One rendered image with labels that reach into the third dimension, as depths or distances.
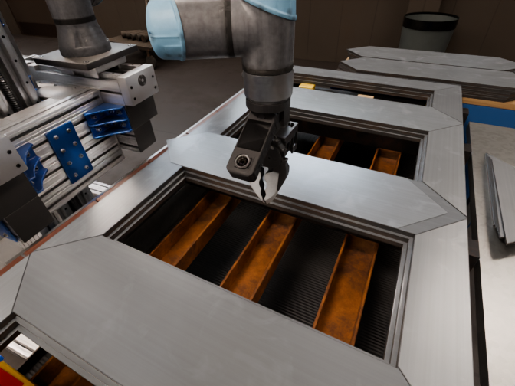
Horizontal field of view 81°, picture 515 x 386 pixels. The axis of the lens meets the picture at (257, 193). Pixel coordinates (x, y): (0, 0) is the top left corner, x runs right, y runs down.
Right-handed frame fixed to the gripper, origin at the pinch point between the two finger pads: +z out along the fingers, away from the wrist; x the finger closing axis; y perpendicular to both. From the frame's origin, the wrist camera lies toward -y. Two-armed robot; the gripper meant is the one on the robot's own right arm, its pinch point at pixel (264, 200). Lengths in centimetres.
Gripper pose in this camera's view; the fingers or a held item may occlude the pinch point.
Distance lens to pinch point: 58.3
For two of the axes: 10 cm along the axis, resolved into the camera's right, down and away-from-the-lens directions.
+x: -9.0, -2.7, 3.6
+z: 0.3, 7.6, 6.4
